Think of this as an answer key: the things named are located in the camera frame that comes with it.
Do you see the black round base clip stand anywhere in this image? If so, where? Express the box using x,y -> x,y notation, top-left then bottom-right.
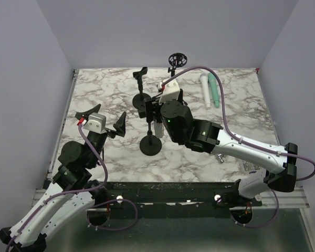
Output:
138,98 -> 162,156

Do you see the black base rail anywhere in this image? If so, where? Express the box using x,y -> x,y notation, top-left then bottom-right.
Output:
43,180 -> 263,220

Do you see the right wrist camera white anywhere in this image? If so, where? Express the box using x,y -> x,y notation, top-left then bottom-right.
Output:
157,79 -> 180,105

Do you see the white microphone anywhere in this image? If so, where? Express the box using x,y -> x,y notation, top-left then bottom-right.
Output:
199,73 -> 211,109

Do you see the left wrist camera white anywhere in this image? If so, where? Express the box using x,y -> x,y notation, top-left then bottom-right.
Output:
82,113 -> 107,134

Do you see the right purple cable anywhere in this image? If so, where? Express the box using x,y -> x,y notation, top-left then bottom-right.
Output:
161,65 -> 315,228

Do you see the chrome faucet fitting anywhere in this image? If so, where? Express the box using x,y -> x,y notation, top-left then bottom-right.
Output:
215,153 -> 224,163

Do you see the black tripod shock mount stand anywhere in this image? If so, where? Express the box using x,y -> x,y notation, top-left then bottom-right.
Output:
167,52 -> 187,77

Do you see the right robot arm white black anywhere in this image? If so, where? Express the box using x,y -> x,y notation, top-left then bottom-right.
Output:
138,98 -> 297,206

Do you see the purple cable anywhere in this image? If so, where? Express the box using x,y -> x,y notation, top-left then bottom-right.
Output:
5,123 -> 139,252
161,65 -> 315,228

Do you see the clear screw organizer box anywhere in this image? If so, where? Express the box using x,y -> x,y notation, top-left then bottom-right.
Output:
242,161 -> 260,174

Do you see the glitter silver mesh microphone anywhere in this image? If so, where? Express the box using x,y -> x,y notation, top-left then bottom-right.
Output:
154,120 -> 164,139

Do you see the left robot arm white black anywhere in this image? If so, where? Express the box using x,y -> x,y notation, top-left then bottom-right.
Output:
0,104 -> 127,251

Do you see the mint green microphone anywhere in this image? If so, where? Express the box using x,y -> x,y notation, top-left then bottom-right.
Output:
208,72 -> 220,108

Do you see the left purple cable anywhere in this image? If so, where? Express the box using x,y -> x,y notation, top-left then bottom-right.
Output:
5,123 -> 139,252

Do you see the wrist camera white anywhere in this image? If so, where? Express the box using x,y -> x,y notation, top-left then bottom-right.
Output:
157,79 -> 180,105
82,113 -> 107,134

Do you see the aluminium extrusion frame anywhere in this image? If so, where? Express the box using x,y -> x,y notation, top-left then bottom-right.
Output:
18,68 -> 81,252

